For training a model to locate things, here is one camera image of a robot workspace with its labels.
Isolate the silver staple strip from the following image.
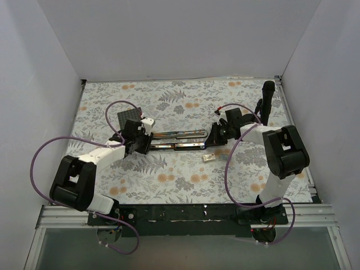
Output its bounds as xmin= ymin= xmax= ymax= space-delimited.
xmin=219 ymin=154 xmax=229 ymax=161

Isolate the white staple box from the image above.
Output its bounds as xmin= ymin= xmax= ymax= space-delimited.
xmin=202 ymin=154 xmax=217 ymax=163

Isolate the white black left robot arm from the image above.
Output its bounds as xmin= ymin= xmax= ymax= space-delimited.
xmin=49 ymin=118 xmax=155 ymax=225

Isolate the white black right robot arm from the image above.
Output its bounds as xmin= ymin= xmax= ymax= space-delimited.
xmin=205 ymin=108 xmax=310 ymax=224

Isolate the dark grey studded baseplate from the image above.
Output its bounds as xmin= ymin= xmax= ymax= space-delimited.
xmin=117 ymin=109 xmax=142 ymax=132

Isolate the black microphone on stand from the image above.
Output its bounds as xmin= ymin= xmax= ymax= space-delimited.
xmin=244 ymin=80 xmax=275 ymax=125

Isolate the floral patterned table mat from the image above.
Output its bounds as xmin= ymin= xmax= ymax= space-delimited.
xmin=67 ymin=79 xmax=269 ymax=204

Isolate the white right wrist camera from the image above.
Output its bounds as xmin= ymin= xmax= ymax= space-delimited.
xmin=214 ymin=109 xmax=227 ymax=125

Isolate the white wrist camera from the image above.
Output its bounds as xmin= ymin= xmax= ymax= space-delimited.
xmin=214 ymin=109 xmax=227 ymax=125
xmin=140 ymin=118 xmax=155 ymax=136

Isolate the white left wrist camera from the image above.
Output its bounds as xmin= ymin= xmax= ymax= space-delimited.
xmin=140 ymin=118 xmax=155 ymax=136

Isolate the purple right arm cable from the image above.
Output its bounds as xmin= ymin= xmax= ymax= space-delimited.
xmin=216 ymin=103 xmax=296 ymax=245

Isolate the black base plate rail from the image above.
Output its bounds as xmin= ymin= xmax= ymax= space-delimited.
xmin=87 ymin=204 xmax=289 ymax=236

